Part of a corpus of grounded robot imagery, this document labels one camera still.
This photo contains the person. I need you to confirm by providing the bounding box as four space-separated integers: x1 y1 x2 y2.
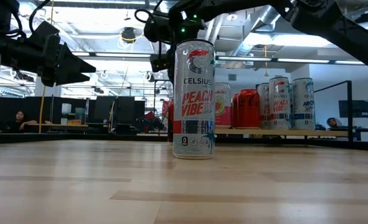
326 117 343 129
0 110 39 134

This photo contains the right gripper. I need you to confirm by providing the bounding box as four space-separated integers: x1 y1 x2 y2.
143 0 208 73

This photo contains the silver ventilation duct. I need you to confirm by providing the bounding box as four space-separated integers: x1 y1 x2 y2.
208 4 284 68

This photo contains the black monitor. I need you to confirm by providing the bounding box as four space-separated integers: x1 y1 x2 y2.
338 100 368 119

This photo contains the ceiling light strip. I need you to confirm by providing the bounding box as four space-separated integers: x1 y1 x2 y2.
216 56 366 66
71 51 159 60

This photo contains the red and black equipment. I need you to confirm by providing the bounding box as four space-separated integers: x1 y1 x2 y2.
136 110 169 133

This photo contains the wooden desk top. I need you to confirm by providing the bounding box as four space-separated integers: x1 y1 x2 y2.
27 123 90 128

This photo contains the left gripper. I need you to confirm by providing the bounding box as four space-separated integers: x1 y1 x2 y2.
2 32 97 88

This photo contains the black partition panel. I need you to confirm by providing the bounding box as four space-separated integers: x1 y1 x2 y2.
0 95 90 134
93 95 146 135

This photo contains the white box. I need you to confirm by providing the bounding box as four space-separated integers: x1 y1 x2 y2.
61 103 72 118

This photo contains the black aluminium rig frame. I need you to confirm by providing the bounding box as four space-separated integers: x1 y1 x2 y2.
0 133 368 153

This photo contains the white and red soda can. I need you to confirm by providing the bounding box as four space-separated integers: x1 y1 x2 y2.
215 82 233 129

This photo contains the white column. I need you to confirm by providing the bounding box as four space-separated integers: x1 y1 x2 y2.
35 79 62 98

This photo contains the wooden shelf with black frame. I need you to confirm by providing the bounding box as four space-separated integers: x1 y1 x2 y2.
214 80 355 143

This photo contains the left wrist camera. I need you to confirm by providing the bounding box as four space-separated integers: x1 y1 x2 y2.
27 21 61 40

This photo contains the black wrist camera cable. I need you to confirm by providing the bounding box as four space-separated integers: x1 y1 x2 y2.
27 0 53 34
134 8 156 25

